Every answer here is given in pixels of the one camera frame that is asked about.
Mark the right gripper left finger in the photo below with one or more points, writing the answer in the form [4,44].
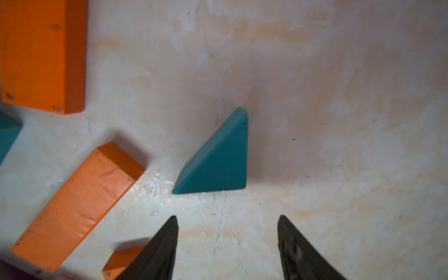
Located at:
[157,259]

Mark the pink block right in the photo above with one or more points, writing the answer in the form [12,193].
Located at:
[10,272]

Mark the orange block top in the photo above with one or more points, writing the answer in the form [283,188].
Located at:
[43,55]

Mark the orange block lower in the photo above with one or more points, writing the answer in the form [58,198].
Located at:
[119,261]

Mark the teal triangle block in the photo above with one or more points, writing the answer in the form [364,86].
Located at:
[10,129]
[221,163]

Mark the orange block middle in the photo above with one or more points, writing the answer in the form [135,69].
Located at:
[82,202]

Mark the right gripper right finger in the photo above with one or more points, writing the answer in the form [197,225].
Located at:
[299,259]

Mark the orange block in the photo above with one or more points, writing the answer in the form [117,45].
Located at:
[82,202]
[119,261]
[43,55]

